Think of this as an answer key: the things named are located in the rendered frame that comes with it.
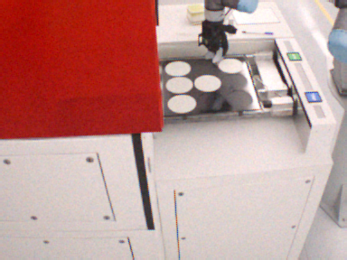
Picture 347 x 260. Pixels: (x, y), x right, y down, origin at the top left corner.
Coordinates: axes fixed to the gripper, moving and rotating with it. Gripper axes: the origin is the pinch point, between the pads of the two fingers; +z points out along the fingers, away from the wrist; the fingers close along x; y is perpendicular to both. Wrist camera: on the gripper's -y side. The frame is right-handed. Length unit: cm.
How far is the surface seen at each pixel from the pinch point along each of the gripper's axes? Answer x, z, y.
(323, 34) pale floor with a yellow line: -44, 97, -211
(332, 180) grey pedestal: 47, 75, -43
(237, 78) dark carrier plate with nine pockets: 6.9, 7.3, -3.8
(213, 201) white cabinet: 28, 30, 35
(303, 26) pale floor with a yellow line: -66, 97, -210
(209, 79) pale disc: -0.9, 7.2, 4.0
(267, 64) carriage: 9.1, 9.2, -22.9
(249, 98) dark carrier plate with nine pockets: 17.9, 7.3, 2.7
